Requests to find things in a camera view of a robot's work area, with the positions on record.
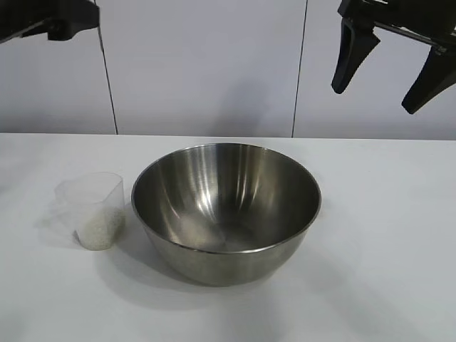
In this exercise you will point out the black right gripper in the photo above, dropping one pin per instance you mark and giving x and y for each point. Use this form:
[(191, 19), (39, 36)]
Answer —
[(409, 18)]

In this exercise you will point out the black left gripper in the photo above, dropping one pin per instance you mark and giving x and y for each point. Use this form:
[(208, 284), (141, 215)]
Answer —
[(28, 16)]

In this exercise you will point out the clear plastic measuring cup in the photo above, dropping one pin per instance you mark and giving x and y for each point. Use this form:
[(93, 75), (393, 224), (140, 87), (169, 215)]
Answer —
[(92, 192)]

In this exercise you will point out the white rice grains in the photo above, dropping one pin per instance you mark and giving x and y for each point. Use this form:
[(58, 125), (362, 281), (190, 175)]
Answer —
[(103, 228)]

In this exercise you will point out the stainless steel mixing bowl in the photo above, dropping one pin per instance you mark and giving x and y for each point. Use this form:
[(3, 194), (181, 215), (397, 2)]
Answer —
[(228, 206)]

